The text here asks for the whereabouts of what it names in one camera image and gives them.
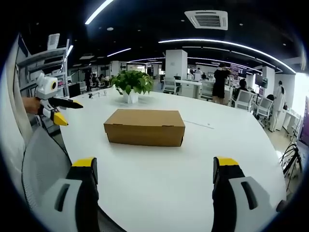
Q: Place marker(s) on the grey metal shelving rack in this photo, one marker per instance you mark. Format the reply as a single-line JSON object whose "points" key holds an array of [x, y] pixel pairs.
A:
{"points": [[44, 65]]}

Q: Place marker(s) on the ceiling air conditioner vent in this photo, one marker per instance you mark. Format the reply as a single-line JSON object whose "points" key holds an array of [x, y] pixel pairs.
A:
{"points": [[207, 19]]}

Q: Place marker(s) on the wall display screen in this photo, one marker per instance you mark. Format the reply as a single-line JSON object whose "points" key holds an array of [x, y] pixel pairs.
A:
{"points": [[237, 71]]}

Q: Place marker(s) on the white square pillar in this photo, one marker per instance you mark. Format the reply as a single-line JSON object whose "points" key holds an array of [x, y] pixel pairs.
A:
{"points": [[176, 64]]}

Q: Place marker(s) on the black computer monitor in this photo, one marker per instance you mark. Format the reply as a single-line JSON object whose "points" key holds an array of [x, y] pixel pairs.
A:
{"points": [[74, 90]]}

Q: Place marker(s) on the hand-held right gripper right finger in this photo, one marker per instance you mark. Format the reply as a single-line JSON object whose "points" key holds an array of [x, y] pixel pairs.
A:
{"points": [[231, 193]]}

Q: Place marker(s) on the white mesh office chair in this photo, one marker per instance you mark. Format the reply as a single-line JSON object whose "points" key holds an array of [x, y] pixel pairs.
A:
{"points": [[264, 107], [242, 100], [170, 87]]}

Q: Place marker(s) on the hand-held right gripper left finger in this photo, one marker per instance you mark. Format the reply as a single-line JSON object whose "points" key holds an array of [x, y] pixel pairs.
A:
{"points": [[72, 193]]}

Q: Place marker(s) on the brown cardboard shoe box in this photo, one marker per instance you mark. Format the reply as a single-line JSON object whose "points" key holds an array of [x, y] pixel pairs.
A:
{"points": [[144, 128]]}

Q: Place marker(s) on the white office desk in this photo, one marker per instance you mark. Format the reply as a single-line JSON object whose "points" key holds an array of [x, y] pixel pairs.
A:
{"points": [[193, 88]]}

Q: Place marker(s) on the person's left hand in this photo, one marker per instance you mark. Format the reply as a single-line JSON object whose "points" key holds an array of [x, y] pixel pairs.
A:
{"points": [[31, 105]]}

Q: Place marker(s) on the grey mesh office chair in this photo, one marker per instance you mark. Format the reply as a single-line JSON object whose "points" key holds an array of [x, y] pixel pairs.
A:
{"points": [[46, 169]]}

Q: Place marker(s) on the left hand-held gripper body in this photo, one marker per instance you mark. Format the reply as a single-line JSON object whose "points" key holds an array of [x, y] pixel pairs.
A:
{"points": [[47, 91]]}

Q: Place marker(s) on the green potted plant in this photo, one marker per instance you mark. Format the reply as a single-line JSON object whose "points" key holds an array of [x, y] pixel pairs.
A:
{"points": [[132, 84]]}

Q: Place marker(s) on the small black clip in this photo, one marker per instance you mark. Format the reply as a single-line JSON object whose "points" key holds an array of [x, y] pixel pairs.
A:
{"points": [[91, 95]]}

